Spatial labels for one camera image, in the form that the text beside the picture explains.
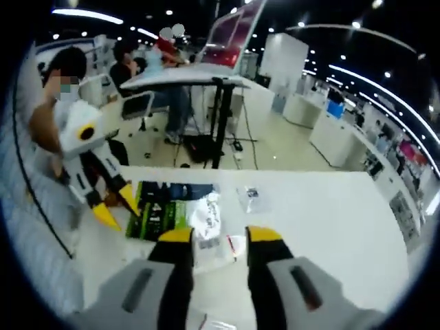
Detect white printed skincare sachet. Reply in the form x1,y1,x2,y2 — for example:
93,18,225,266
188,191,224,252

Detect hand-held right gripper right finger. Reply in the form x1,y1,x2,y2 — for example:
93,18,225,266
245,225,365,330

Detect clear plastic bag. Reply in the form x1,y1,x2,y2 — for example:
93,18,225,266
236,185,270,215

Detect ceiling light strips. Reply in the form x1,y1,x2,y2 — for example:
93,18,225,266
51,8,440,166

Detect monitor with red screen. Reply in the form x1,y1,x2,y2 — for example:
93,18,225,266
197,0,268,76

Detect green black skincare sachet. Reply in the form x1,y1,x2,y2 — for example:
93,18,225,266
125,200,189,242

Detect blue box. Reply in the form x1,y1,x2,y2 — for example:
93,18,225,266
326,99,346,120

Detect white power strip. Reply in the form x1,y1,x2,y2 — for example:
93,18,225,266
232,140,246,161

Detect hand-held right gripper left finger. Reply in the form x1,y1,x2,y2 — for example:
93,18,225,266
87,228,195,330

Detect black cable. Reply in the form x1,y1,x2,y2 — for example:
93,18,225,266
12,85,75,261

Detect white office counters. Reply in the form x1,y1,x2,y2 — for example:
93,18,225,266
284,91,428,243

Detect red wall screen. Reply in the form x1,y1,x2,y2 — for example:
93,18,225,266
397,140,431,166

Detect white office chair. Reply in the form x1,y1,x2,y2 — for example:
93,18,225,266
120,89,161,139

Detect striped pale shirt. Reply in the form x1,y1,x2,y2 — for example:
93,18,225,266
0,96,86,317

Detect person's head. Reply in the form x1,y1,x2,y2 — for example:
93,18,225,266
51,47,88,102

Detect dark blue skincare sachet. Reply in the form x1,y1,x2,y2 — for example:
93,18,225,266
135,181,216,204

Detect round ceiling spotlights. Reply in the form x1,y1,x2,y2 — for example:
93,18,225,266
51,0,436,114

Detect clear bag with red stick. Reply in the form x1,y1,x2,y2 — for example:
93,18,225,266
225,232,250,264

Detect black floor box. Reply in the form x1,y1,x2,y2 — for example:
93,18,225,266
183,133,225,164

